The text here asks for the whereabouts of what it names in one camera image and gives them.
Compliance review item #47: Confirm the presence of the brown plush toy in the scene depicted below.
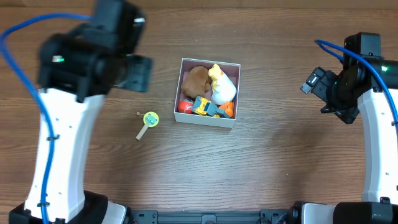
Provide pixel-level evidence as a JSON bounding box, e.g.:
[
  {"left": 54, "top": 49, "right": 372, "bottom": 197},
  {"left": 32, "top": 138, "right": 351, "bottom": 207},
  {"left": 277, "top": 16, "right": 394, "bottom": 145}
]
[{"left": 181, "top": 66, "right": 212, "bottom": 98}]

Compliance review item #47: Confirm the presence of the white cardboard box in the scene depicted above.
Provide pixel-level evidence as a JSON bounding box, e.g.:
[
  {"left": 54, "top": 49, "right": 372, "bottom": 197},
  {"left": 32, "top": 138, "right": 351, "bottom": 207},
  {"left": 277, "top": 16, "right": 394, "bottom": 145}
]
[{"left": 174, "top": 58, "right": 241, "bottom": 128}]

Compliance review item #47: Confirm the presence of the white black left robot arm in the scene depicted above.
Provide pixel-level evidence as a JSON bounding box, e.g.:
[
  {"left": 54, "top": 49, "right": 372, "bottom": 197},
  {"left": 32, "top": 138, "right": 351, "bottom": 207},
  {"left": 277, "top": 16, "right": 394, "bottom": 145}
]
[{"left": 1, "top": 0, "right": 152, "bottom": 223}]

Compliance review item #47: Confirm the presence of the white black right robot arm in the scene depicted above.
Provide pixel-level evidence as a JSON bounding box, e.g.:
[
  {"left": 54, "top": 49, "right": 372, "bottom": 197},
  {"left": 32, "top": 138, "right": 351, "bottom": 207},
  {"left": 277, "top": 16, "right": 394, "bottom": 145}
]
[{"left": 279, "top": 32, "right": 397, "bottom": 223}]

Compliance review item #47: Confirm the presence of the white yellow plush duck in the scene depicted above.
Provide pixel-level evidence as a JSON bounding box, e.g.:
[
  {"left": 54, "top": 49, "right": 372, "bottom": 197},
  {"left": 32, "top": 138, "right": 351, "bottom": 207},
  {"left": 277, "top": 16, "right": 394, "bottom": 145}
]
[{"left": 208, "top": 64, "right": 237, "bottom": 118}]

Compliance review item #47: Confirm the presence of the yellow wooden rattle drum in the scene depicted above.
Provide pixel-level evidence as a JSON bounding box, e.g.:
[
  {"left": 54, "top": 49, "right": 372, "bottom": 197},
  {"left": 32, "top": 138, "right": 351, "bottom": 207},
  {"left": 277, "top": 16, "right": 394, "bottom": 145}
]
[{"left": 136, "top": 111, "right": 159, "bottom": 141}]

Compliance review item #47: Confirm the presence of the red silver toy ball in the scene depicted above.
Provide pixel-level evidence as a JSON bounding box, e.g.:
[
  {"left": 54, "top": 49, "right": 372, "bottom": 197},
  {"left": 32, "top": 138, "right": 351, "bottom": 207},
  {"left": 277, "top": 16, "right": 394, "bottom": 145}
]
[{"left": 178, "top": 98, "right": 195, "bottom": 114}]

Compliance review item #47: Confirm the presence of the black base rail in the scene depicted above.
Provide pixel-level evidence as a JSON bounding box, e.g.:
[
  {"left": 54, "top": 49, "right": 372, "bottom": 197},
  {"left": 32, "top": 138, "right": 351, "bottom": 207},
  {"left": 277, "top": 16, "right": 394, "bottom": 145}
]
[{"left": 132, "top": 209, "right": 288, "bottom": 224}]

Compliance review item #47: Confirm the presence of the yellow blue toy excavator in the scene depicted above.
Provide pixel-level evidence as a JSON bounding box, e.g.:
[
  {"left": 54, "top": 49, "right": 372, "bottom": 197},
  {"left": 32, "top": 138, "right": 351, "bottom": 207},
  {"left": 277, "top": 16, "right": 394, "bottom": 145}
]
[{"left": 192, "top": 96, "right": 233, "bottom": 118}]

